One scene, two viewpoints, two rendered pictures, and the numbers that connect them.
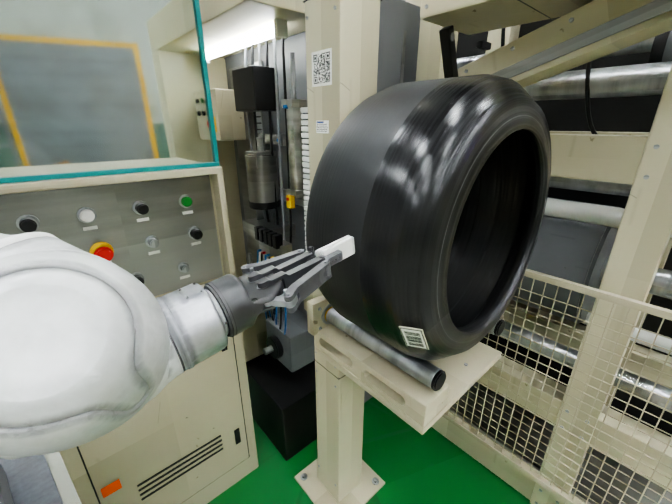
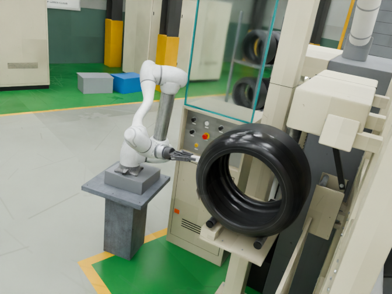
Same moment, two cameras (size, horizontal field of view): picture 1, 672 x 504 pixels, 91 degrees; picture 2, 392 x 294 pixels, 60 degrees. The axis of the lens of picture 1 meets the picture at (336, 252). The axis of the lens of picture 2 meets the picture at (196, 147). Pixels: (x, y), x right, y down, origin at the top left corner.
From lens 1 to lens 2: 1.72 m
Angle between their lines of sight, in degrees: 61
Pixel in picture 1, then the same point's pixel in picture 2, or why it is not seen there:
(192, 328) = (157, 150)
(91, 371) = (129, 137)
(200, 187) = not seen: hidden behind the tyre
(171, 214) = not seen: hidden behind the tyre
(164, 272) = not seen: hidden behind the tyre
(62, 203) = (203, 117)
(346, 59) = (267, 106)
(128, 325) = (133, 136)
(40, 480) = (160, 184)
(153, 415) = (195, 199)
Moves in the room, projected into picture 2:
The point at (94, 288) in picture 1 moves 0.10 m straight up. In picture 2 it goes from (133, 132) to (135, 115)
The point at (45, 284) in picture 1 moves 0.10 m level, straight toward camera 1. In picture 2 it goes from (131, 130) to (119, 135)
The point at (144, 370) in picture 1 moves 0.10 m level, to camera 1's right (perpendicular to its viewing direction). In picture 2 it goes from (133, 142) to (137, 150)
